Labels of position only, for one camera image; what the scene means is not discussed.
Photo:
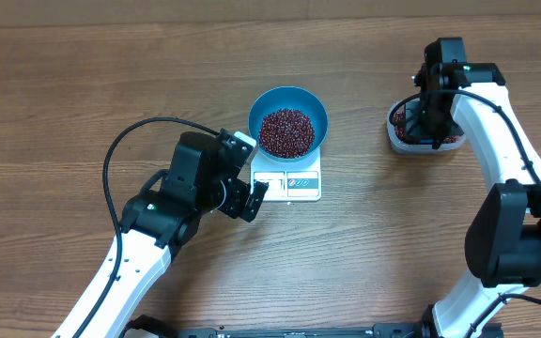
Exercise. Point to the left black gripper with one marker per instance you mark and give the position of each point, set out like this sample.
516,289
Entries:
239,191

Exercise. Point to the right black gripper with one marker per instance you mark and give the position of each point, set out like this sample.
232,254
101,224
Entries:
414,133

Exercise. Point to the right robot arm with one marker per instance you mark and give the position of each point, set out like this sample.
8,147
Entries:
463,101

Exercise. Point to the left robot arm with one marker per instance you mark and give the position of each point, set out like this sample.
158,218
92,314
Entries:
157,222

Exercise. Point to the white digital kitchen scale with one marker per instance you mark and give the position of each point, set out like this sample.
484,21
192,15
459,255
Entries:
289,180

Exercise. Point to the teal metal bowl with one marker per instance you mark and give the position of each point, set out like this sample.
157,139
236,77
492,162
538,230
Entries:
286,96

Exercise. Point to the clear plastic food container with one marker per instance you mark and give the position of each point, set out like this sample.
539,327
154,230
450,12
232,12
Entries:
395,130

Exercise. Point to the red adzuki beans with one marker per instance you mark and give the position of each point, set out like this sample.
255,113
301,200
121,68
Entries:
289,132

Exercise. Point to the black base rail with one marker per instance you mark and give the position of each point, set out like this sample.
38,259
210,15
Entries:
147,326

